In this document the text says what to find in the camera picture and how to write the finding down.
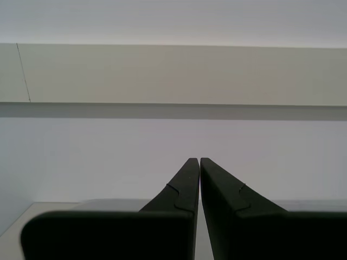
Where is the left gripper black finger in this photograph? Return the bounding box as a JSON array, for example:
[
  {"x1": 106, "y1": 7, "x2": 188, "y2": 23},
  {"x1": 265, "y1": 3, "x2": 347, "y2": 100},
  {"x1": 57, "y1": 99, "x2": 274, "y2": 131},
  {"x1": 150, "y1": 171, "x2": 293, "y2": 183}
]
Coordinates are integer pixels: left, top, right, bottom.
[
  {"x1": 20, "y1": 158, "x2": 200, "y2": 260},
  {"x1": 200, "y1": 157, "x2": 347, "y2": 260}
]

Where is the beige wall panel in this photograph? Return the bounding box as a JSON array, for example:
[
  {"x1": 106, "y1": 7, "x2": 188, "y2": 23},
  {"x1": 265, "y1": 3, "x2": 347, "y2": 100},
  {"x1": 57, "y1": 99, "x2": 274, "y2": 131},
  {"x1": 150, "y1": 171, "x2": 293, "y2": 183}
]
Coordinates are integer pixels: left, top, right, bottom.
[{"x1": 0, "y1": 42, "x2": 347, "y2": 107}]

